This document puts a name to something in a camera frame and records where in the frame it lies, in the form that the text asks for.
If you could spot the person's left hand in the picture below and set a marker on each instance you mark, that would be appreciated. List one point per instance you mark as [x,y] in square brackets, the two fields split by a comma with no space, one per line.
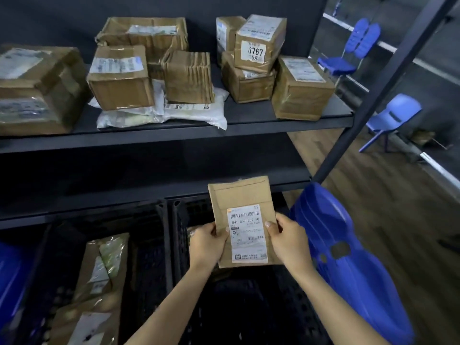
[205,247]

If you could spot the blue plastic bin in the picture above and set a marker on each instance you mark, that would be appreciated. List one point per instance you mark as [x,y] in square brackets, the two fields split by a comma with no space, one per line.
[12,280]

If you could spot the person's right thumb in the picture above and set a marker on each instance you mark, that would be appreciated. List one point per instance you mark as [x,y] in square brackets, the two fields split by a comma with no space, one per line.
[271,231]

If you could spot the blue plastic chair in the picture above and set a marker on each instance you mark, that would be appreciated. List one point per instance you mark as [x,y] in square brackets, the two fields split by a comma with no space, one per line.
[354,46]
[345,269]
[393,116]

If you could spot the large taped cardboard box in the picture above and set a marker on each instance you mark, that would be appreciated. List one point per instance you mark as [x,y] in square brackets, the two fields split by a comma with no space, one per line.
[39,89]

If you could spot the brown paper taped parcel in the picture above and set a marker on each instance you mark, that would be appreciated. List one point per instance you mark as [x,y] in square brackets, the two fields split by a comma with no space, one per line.
[102,265]

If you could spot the white plastic mailer bag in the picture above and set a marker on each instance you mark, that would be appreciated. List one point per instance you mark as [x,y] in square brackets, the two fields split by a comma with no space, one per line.
[197,113]
[125,118]

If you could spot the person's left thumb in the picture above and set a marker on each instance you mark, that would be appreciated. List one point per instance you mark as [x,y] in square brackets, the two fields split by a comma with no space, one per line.
[222,236]

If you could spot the wide flat cardboard box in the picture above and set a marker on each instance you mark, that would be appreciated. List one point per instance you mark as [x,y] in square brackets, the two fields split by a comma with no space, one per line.
[143,35]

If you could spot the brown parcel white label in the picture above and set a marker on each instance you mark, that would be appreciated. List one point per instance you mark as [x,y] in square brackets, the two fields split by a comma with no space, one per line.
[86,323]

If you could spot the person's right forearm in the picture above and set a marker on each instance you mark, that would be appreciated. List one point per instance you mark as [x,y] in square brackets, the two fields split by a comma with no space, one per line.
[334,308]

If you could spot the black plastic crate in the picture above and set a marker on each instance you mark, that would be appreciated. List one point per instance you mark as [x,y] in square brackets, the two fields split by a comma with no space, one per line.
[147,255]
[251,305]

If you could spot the person's right hand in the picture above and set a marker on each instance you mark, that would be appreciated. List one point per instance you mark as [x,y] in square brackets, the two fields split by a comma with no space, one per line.
[291,247]

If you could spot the dark metal rack post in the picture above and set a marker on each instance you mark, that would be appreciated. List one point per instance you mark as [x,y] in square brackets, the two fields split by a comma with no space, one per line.
[388,75]

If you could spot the narrow upright cardboard box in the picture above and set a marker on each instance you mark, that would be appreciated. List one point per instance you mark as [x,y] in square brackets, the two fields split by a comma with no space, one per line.
[225,32]

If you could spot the cardboard box big-digit label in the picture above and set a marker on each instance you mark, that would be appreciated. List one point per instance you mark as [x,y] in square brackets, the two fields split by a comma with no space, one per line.
[258,43]

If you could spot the brown paper envelope white label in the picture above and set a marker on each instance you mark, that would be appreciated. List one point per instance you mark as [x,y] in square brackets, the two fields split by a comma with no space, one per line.
[240,201]

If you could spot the person's left forearm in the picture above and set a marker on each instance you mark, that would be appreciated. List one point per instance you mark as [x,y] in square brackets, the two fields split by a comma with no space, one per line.
[172,308]

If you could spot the glossy taped cardboard box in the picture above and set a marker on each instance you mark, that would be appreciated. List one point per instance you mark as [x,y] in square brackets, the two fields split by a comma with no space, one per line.
[302,89]

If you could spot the ribbed corrugated cardboard parcel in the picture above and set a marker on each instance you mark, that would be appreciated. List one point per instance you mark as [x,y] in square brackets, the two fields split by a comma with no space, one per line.
[187,77]

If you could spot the low taped cardboard box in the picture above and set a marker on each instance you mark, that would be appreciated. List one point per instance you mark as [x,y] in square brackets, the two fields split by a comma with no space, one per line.
[248,86]

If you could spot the medium cardboard box white label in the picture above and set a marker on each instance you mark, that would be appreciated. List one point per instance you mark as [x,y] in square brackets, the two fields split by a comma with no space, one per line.
[120,82]

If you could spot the dark metal shelf unit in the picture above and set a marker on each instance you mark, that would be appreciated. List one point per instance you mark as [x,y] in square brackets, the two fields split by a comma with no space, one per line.
[179,154]

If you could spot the brown floor debris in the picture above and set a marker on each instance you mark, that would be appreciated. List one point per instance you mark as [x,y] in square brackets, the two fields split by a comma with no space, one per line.
[427,138]

